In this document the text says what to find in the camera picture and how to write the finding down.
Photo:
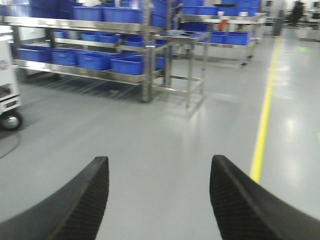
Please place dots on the long steel shelving rack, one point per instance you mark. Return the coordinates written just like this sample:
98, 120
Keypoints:
108, 43

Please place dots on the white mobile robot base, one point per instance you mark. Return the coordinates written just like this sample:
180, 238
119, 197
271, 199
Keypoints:
10, 99

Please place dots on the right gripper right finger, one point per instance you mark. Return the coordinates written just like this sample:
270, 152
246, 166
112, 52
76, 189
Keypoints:
244, 210

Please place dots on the far steel shelving cart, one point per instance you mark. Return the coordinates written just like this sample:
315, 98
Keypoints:
232, 25

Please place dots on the small steel table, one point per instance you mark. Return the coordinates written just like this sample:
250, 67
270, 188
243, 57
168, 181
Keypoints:
187, 84

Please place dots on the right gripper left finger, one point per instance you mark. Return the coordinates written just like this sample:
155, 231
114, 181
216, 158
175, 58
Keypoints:
74, 212

